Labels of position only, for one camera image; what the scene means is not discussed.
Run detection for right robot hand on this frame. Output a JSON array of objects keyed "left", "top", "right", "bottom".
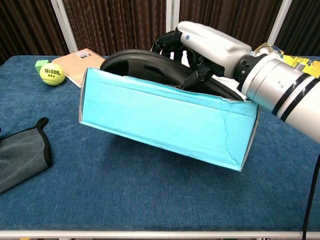
[{"left": 149, "top": 20, "right": 253, "bottom": 89}]

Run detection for black rubber slide sandals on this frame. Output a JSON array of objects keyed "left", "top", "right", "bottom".
[{"left": 99, "top": 49, "right": 247, "bottom": 102}]

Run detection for light blue shoe box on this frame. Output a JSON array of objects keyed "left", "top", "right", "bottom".
[{"left": 78, "top": 48, "right": 261, "bottom": 173}]

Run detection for brown pleated curtain panel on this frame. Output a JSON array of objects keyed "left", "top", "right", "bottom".
[
  {"left": 274, "top": 0, "right": 320, "bottom": 57},
  {"left": 0, "top": 0, "right": 70, "bottom": 66},
  {"left": 62, "top": 0, "right": 167, "bottom": 57},
  {"left": 178, "top": 0, "right": 283, "bottom": 57}
]

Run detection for yellow bag of cotton balls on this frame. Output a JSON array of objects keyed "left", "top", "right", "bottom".
[{"left": 251, "top": 42, "right": 320, "bottom": 79}]

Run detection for brown spiral notebook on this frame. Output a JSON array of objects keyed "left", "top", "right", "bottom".
[{"left": 51, "top": 47, "right": 107, "bottom": 89}]

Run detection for yellow tennis ball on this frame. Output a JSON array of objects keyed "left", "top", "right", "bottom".
[{"left": 39, "top": 62, "right": 66, "bottom": 87}]

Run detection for blue velvet tablecloth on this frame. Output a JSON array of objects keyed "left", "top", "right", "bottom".
[{"left": 0, "top": 54, "right": 320, "bottom": 232}]

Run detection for green foam block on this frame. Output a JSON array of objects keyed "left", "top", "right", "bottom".
[{"left": 34, "top": 59, "right": 48, "bottom": 74}]

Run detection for grey cloth with black trim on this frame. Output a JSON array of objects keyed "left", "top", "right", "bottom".
[{"left": 0, "top": 116, "right": 53, "bottom": 195}]

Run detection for white frame post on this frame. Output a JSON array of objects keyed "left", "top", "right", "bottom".
[
  {"left": 49, "top": 0, "right": 79, "bottom": 54},
  {"left": 164, "top": 0, "right": 180, "bottom": 33},
  {"left": 268, "top": 0, "right": 293, "bottom": 46}
]

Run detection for black cable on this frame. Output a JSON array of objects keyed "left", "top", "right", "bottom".
[{"left": 301, "top": 149, "right": 320, "bottom": 240}]

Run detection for white table edge rail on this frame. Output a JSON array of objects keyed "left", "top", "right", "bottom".
[{"left": 0, "top": 229, "right": 320, "bottom": 240}]

